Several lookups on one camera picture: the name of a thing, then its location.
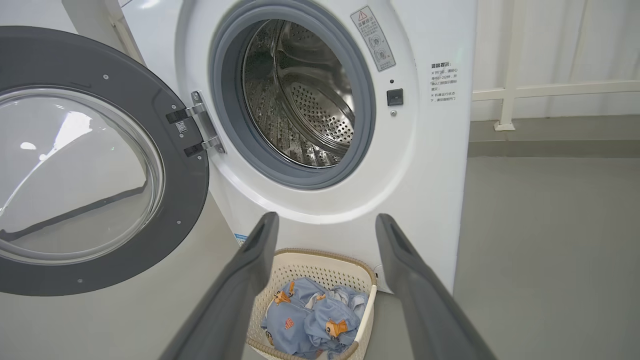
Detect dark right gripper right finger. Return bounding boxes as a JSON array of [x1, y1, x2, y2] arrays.
[[375, 213, 496, 360]]

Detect white front-load washing machine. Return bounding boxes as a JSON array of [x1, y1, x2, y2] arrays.
[[62, 0, 478, 296]]

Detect grey warning sticker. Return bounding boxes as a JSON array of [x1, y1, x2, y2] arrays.
[[350, 6, 397, 72]]

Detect cream perforated laundry basket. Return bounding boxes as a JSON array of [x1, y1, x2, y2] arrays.
[[246, 248, 378, 360]]

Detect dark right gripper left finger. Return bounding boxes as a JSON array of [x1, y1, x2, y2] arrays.
[[160, 211, 280, 360]]

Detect blue bear-print garment with orange patch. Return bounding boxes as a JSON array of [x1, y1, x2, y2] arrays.
[[261, 277, 326, 359]]

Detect metal door hinge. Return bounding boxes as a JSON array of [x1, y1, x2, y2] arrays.
[[186, 91, 226, 156]]

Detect stainless steel washing machine drum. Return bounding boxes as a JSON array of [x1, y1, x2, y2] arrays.
[[242, 19, 356, 168]]

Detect grey washing machine door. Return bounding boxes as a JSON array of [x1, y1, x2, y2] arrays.
[[0, 26, 210, 297]]

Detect white railing with foot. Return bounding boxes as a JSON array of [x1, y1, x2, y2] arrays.
[[472, 0, 640, 132]]

